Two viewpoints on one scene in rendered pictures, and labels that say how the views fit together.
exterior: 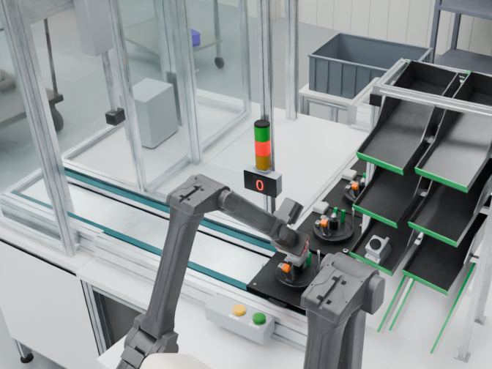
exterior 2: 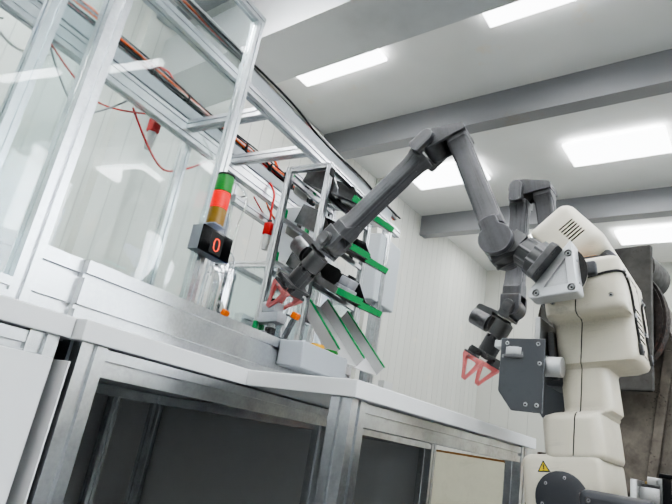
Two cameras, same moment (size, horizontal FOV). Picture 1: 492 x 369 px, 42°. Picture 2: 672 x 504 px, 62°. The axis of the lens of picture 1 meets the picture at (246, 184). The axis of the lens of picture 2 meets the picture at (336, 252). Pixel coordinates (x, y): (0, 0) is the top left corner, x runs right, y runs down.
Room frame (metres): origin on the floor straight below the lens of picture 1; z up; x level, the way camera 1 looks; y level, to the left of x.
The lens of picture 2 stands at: (1.41, 1.42, 0.75)
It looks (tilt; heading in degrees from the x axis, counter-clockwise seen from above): 18 degrees up; 269
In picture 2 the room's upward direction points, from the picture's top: 10 degrees clockwise
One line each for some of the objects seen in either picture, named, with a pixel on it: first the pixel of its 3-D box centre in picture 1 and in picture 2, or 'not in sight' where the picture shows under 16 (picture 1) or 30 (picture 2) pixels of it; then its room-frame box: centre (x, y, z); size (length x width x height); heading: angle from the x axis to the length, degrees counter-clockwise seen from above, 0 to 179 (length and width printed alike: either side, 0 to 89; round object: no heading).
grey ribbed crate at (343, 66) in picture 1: (369, 69); not in sight; (3.56, -0.78, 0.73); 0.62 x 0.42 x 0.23; 56
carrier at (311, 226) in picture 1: (333, 222); not in sight; (1.73, -0.29, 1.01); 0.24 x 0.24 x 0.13; 56
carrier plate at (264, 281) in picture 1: (298, 277); not in sight; (1.52, -0.15, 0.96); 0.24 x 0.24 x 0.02; 56
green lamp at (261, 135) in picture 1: (262, 131); (224, 185); (1.72, -0.06, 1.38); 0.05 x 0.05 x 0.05
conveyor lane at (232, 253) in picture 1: (225, 255); not in sight; (1.70, 0.09, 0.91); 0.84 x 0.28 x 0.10; 56
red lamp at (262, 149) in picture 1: (262, 145); (220, 201); (1.72, -0.06, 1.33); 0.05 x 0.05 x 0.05
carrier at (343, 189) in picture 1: (362, 187); not in sight; (1.93, -0.43, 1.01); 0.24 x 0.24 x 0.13; 56
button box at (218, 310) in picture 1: (239, 318); (313, 361); (1.38, 0.04, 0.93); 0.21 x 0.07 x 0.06; 56
